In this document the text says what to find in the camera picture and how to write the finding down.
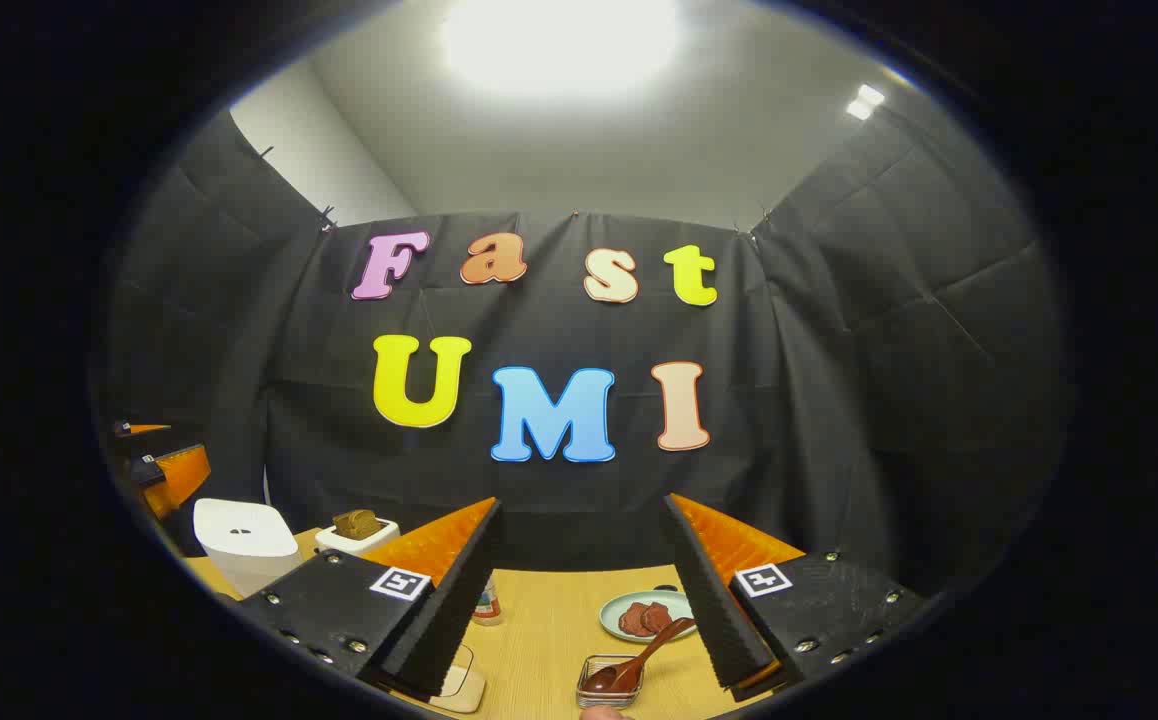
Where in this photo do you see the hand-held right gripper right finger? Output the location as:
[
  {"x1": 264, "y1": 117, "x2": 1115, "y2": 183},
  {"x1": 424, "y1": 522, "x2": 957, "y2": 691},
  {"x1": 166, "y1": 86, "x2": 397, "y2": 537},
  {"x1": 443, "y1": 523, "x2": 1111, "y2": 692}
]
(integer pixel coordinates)
[{"x1": 661, "y1": 493, "x2": 925, "y2": 701}]

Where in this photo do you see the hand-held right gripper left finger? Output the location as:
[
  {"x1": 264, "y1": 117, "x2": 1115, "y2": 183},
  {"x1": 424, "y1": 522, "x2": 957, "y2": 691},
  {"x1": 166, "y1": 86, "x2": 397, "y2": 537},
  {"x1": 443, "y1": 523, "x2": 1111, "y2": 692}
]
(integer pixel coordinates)
[{"x1": 237, "y1": 497, "x2": 504, "y2": 699}]

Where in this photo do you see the brown wooden spoon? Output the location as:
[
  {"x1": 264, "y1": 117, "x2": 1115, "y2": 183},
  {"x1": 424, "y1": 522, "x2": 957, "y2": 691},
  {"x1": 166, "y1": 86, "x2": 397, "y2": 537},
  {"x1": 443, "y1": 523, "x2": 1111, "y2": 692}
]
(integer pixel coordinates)
[{"x1": 582, "y1": 617, "x2": 697, "y2": 694}]

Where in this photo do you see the white rice cooker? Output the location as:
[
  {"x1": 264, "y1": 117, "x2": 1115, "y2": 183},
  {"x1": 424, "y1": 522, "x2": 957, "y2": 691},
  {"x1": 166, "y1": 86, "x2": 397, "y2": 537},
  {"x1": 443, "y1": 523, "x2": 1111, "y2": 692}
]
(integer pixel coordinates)
[{"x1": 193, "y1": 498, "x2": 300, "y2": 599}]

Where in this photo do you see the metal wire chopstick holder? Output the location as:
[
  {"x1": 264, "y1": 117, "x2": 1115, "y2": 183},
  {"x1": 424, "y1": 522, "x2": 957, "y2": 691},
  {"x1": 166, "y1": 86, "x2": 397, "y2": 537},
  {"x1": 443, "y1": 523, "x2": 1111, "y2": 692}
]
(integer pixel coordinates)
[{"x1": 576, "y1": 655, "x2": 645, "y2": 709}]

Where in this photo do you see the clear glass dish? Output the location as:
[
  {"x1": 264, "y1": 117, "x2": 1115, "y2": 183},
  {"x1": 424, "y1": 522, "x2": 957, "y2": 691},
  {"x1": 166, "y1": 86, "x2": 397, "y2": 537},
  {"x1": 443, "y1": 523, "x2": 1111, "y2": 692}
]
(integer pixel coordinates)
[{"x1": 429, "y1": 645, "x2": 487, "y2": 713}]

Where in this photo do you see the pale green plate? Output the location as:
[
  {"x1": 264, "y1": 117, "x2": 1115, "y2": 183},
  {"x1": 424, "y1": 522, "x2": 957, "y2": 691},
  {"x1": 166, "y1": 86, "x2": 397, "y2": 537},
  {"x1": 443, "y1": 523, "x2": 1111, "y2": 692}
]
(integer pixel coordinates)
[{"x1": 599, "y1": 590, "x2": 697, "y2": 643}]

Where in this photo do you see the white toaster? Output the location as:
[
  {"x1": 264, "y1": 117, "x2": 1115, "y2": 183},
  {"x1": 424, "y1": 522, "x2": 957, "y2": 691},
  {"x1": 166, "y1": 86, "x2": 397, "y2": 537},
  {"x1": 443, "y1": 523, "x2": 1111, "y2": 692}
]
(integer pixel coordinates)
[{"x1": 314, "y1": 518, "x2": 400, "y2": 559}]

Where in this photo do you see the black backdrop cloth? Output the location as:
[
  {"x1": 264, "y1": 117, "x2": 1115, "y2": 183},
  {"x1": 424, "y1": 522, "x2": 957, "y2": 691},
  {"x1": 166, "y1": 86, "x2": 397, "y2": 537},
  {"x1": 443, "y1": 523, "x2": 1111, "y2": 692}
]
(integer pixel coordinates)
[{"x1": 94, "y1": 105, "x2": 1075, "y2": 601}]

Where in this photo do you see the large ceiling light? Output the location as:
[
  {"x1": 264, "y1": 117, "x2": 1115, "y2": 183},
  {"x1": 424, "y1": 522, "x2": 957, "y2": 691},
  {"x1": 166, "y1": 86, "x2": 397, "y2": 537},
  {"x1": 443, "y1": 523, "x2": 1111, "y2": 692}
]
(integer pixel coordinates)
[{"x1": 444, "y1": 0, "x2": 680, "y2": 96}]

